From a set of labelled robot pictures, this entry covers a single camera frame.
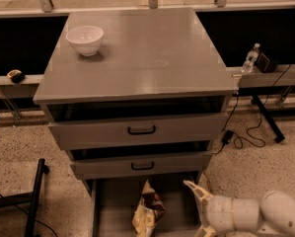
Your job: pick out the grey open bottom drawer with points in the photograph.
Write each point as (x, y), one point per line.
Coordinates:
(115, 201)

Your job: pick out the grey middle drawer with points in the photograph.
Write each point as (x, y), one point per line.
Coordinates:
(120, 166)

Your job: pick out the black top drawer handle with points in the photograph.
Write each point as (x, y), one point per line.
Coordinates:
(141, 130)

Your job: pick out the black table leg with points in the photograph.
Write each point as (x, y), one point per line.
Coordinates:
(279, 135)

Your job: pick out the white ceramic bowl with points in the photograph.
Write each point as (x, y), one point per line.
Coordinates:
(86, 40)

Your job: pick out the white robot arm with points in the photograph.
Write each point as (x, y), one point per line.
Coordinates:
(272, 216)

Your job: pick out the black power adapter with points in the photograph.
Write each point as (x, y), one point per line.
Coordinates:
(227, 137)

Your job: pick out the black drawer handle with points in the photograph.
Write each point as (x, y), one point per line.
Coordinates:
(142, 167)
(141, 130)

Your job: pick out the grey top drawer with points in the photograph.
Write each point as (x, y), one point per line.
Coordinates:
(103, 133)

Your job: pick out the black and yellow tape measure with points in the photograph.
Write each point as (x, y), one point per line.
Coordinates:
(16, 76)

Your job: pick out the brown chip bag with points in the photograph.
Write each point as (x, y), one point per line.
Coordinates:
(148, 213)

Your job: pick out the black metal stand leg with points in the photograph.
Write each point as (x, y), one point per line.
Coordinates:
(31, 198)

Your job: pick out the black middle drawer handle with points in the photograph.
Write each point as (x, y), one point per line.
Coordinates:
(142, 167)

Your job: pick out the clear plastic water bottle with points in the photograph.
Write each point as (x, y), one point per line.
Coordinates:
(251, 58)

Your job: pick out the metal shelf bracket left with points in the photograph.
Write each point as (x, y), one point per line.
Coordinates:
(12, 108)

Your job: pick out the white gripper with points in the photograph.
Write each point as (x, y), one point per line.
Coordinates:
(220, 210)

